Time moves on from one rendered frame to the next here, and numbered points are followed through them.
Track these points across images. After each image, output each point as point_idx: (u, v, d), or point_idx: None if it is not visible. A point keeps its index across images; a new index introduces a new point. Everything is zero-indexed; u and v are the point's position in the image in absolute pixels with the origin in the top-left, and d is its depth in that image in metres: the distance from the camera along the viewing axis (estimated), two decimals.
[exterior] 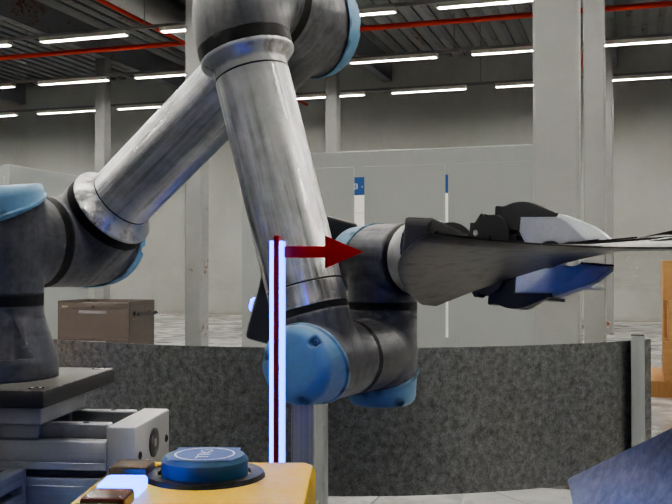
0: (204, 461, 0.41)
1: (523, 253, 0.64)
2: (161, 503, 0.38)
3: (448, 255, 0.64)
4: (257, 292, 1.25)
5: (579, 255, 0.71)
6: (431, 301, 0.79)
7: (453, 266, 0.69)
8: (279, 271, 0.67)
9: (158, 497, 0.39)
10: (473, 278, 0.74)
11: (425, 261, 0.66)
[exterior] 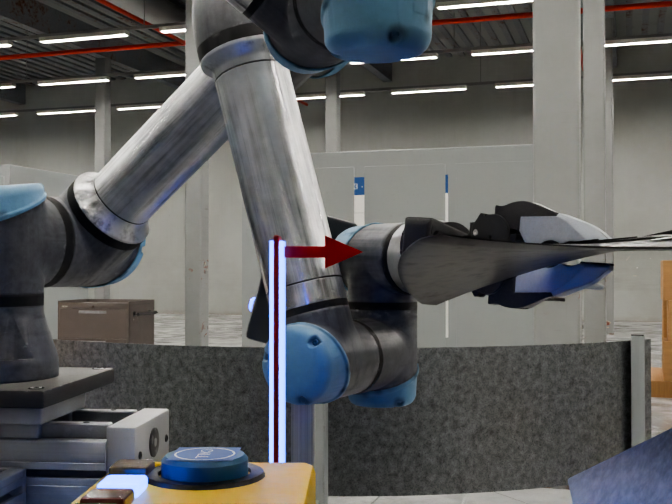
0: (204, 461, 0.41)
1: (523, 253, 0.64)
2: (161, 503, 0.38)
3: (448, 255, 0.64)
4: (257, 292, 1.25)
5: (579, 255, 0.71)
6: (431, 300, 0.79)
7: (453, 266, 0.69)
8: (279, 271, 0.67)
9: (158, 497, 0.39)
10: (473, 277, 0.74)
11: (425, 261, 0.66)
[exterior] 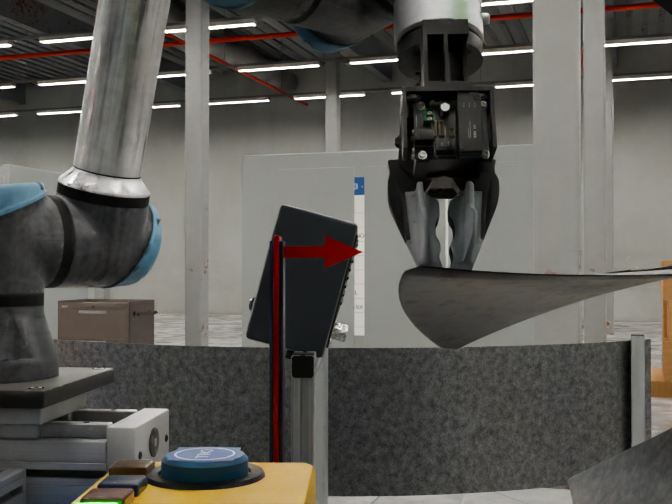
0: (204, 461, 0.41)
1: (512, 286, 0.67)
2: (161, 503, 0.38)
3: (441, 290, 0.68)
4: (257, 292, 1.25)
5: (581, 292, 0.73)
6: (450, 344, 0.82)
7: (455, 304, 0.72)
8: (279, 271, 0.67)
9: (158, 497, 0.39)
10: (483, 318, 0.78)
11: (423, 298, 0.70)
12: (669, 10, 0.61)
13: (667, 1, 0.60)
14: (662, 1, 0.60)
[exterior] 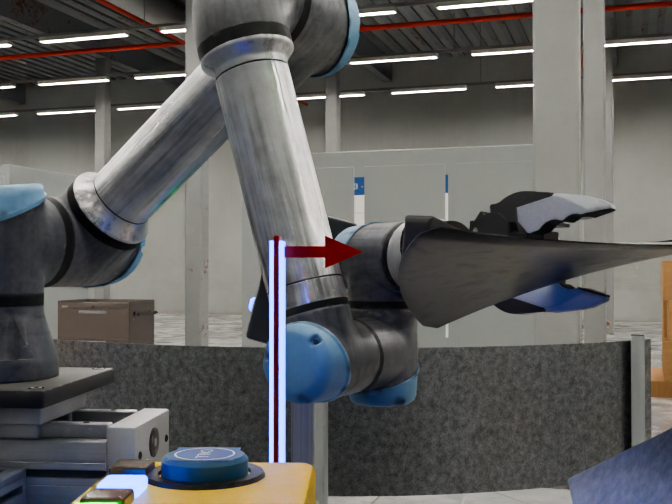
0: (204, 461, 0.41)
1: None
2: (161, 503, 0.38)
3: None
4: (257, 292, 1.25)
5: None
6: None
7: None
8: (279, 271, 0.67)
9: (158, 497, 0.39)
10: None
11: None
12: (544, 286, 0.76)
13: (535, 288, 0.76)
14: (533, 289, 0.76)
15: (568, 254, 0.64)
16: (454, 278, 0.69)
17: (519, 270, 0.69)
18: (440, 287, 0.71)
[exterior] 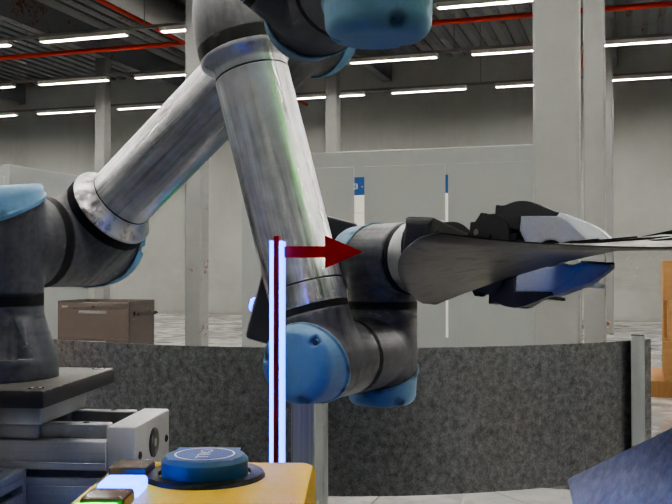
0: (204, 461, 0.41)
1: None
2: (161, 503, 0.38)
3: None
4: (257, 292, 1.25)
5: None
6: None
7: None
8: (279, 271, 0.67)
9: (158, 497, 0.39)
10: None
11: None
12: (543, 267, 0.77)
13: (533, 269, 0.76)
14: (532, 270, 0.77)
15: (568, 251, 0.64)
16: (453, 267, 0.69)
17: (518, 260, 0.69)
18: (439, 273, 0.71)
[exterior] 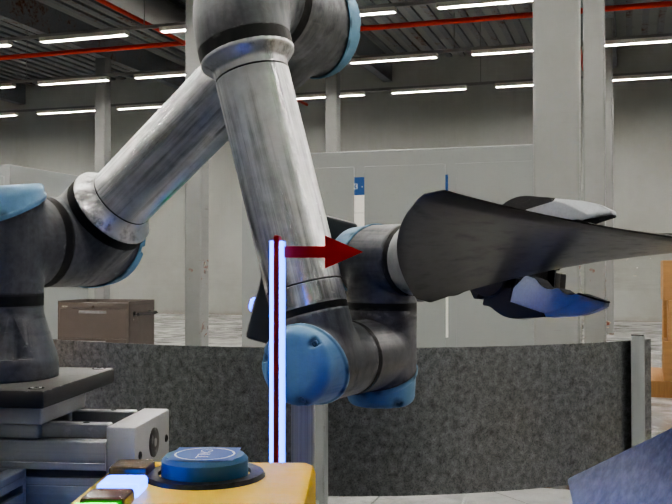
0: (204, 461, 0.41)
1: None
2: (161, 503, 0.38)
3: None
4: (257, 292, 1.25)
5: None
6: None
7: None
8: (279, 271, 0.67)
9: (158, 497, 0.39)
10: None
11: None
12: (541, 272, 0.76)
13: (531, 272, 0.76)
14: (530, 273, 0.77)
15: (568, 236, 0.64)
16: (452, 250, 0.69)
17: (518, 249, 0.69)
18: (437, 258, 0.71)
